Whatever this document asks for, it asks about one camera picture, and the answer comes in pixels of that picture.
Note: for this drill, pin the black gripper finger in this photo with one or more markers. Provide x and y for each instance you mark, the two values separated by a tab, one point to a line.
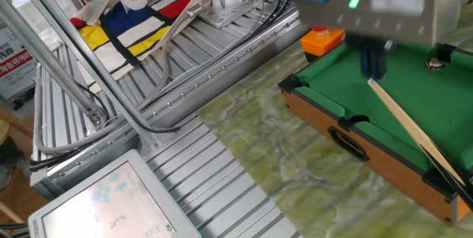
382	60
366	58

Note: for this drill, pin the silver Schunk gripper body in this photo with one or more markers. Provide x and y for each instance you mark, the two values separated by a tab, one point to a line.
369	12

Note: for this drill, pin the wooden pool cue black butt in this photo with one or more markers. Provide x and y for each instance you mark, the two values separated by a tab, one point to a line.
414	131

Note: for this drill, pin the mini green felt pool table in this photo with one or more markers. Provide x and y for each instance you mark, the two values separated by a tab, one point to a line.
406	97

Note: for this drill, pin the orange box red push button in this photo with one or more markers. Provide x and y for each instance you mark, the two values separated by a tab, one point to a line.
321	44

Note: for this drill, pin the silver robot mounting plate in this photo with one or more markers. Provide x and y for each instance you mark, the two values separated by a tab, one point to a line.
236	16

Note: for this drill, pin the colour block cloth bag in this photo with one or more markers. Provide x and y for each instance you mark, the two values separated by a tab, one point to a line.
148	31

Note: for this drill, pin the white teach pendant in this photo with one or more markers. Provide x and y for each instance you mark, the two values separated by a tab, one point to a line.
111	201

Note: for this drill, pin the white sign red text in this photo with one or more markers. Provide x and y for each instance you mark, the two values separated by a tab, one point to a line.
15	64

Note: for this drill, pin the person in dark clothes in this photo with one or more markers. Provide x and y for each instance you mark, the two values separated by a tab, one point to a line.
9	160

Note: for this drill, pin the grey aluminium rail beam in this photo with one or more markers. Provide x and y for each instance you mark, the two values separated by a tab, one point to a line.
199	90

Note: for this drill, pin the aluminium frame post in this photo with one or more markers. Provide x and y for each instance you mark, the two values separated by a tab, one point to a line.
55	21

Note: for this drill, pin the aluminium frame brace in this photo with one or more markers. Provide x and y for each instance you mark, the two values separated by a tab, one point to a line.
48	60

